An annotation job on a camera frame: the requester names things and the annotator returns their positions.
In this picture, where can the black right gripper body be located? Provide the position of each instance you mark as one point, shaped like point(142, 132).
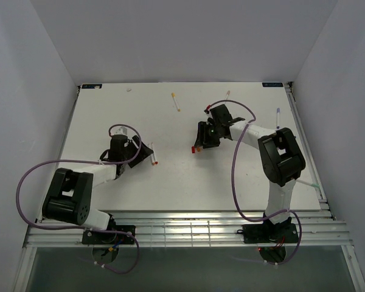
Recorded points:
point(215, 128)

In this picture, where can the red white marker body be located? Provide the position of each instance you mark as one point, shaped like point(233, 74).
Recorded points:
point(153, 148)

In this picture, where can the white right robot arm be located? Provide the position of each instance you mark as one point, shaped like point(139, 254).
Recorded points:
point(281, 158)

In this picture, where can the yellow capped white marker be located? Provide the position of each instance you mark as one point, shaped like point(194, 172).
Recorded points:
point(175, 101)

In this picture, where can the left blue table sticker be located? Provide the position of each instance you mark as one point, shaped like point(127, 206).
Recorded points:
point(91, 86)

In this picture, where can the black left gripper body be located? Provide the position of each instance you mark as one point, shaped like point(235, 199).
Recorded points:
point(131, 148)

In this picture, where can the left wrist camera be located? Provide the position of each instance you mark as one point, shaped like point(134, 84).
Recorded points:
point(121, 131)

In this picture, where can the aluminium front rail frame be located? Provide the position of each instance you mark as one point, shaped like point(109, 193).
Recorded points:
point(219, 229)

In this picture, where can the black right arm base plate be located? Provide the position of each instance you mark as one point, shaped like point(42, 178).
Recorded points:
point(261, 233)

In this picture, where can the blue table sticker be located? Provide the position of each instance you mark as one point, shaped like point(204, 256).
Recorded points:
point(91, 86)
point(272, 84)

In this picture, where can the right blue table sticker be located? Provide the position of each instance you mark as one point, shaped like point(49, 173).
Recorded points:
point(272, 84)

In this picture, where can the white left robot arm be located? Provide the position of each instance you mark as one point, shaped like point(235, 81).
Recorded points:
point(69, 195)

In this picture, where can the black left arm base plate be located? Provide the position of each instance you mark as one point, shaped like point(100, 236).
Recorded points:
point(102, 238)

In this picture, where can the green tipped thin pen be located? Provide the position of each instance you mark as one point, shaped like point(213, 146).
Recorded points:
point(316, 186)

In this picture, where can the purple capped white marker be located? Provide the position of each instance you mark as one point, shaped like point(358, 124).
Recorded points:
point(278, 118)

